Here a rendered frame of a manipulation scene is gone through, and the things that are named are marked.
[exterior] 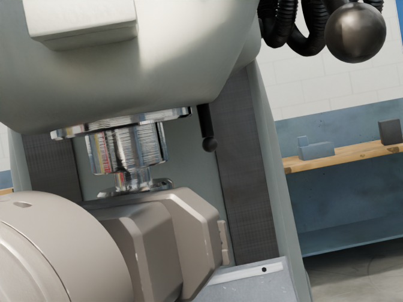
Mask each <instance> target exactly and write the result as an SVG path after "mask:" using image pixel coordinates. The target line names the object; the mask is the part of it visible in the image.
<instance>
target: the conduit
mask: <svg viewBox="0 0 403 302"><path fill-rule="evenodd" d="M300 1H301V6H302V12H303V17H304V19H305V24H306V26H307V28H308V30H309V35H308V38H307V37H305V36H304V35H303V34H302V33H301V32H300V30H299V29H298V28H297V26H296V24H295V21H296V15H297V11H298V10H297V8H298V7H299V6H298V3H299V1H298V0H260V2H259V4H258V7H257V15H258V18H261V21H262V23H263V29H264V36H263V39H264V42H265V43H266V45H267V46H269V47H271V48H273V49H277V48H280V47H282V46H283V45H284V44H285V43H287V44H288V46H289V48H291V49H292V50H293V51H294V52H296V53H297V54H299V55H301V56H304V57H309V56H315V55H317V54H319V53H320V52H321V51H322V50H323V49H324V47H325V46H326V43H325V40H324V30H325V25H326V23H327V20H328V19H329V17H330V15H329V13H328V12H327V10H326V8H325V7H324V5H323V3H322V2H321V0H300ZM362 1H363V2H364V3H366V4H369V5H371V6H373V7H375V8H376V9H377V10H378V11H379V12H380V13H381V14H382V11H383V9H382V8H383V7H384V5H383V4H384V1H383V0H362Z"/></svg>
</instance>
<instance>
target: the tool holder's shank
mask: <svg viewBox="0 0 403 302"><path fill-rule="evenodd" d="M152 166H153V165H152ZM111 174H113V177H114V181H115V187H116V188H117V189H123V188H131V187H135V186H140V185H145V184H148V183H150V182H152V181H153V179H152V173H151V166H148V167H143V168H138V169H134V170H128V171H122V172H118V173H111Z"/></svg>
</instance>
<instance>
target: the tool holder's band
mask: <svg viewBox="0 0 403 302"><path fill-rule="evenodd" d="M172 188H174V185H173V181H172V180H171V179H169V178H158V179H153V181H152V182H150V183H148V184H145V185H140V186H135V187H131V188H123V189H117V188H116V187H115V186H114V187H111V188H107V189H104V190H102V191H100V192H99V193H98V195H97V199H102V198H110V197H118V196H123V195H131V194H138V193H143V192H151V191H159V190H164V189H172Z"/></svg>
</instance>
